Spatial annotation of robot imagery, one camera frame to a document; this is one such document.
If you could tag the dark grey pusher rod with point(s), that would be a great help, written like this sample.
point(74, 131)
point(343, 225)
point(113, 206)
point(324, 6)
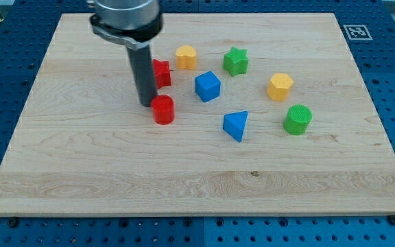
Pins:
point(143, 72)

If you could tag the red cylinder block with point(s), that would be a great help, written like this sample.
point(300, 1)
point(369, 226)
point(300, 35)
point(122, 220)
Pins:
point(163, 109)

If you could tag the red star block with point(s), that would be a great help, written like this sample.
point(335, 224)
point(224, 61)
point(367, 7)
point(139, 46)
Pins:
point(162, 73)

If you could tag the yellow heart block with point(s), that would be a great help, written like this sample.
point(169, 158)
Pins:
point(186, 57)

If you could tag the blue cube block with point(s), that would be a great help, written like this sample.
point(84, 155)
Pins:
point(207, 86)

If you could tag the green star block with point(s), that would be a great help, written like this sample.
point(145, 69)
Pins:
point(236, 61)

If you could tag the blue triangle block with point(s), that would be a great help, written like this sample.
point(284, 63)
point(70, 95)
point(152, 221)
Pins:
point(234, 124)

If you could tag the yellow hexagon block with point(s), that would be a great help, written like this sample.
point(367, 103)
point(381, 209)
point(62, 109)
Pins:
point(279, 87)

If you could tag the light wooden board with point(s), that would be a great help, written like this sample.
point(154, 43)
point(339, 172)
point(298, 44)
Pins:
point(85, 147)

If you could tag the green cylinder block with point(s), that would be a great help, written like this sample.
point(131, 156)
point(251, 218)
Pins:
point(297, 119)

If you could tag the black bolt lower left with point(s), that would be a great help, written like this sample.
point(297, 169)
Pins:
point(13, 222)

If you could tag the black bolt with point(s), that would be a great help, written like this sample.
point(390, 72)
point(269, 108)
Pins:
point(13, 222)
point(391, 219)

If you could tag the white fiducial marker tag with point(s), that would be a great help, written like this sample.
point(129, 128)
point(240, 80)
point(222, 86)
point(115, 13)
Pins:
point(357, 32)

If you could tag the black bolt lower right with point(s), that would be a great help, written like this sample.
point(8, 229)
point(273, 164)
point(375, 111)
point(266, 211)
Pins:
point(391, 219)

